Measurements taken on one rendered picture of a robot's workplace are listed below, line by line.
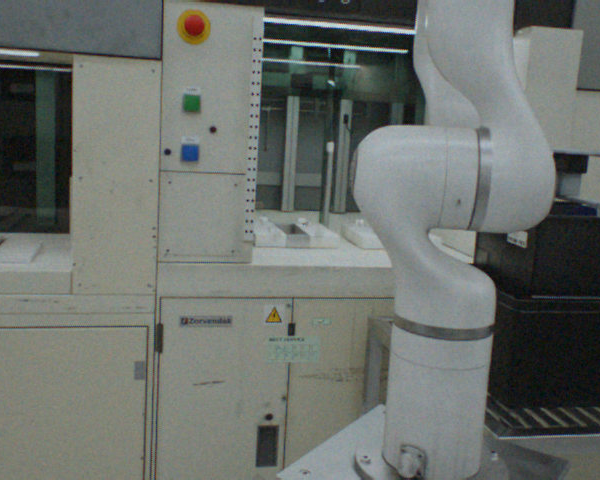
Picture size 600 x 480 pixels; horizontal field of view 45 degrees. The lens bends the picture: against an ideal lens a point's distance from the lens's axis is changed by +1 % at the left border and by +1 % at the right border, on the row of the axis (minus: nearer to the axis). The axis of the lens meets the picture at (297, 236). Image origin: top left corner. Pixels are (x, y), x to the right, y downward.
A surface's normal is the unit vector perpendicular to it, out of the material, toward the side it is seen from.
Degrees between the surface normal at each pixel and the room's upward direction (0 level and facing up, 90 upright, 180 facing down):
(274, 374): 90
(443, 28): 91
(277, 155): 90
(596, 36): 90
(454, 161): 66
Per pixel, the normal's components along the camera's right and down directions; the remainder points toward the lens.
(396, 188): -0.07, 0.15
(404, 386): -0.81, 0.05
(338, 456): 0.06, -0.98
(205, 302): 0.21, 0.18
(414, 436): -0.50, 0.11
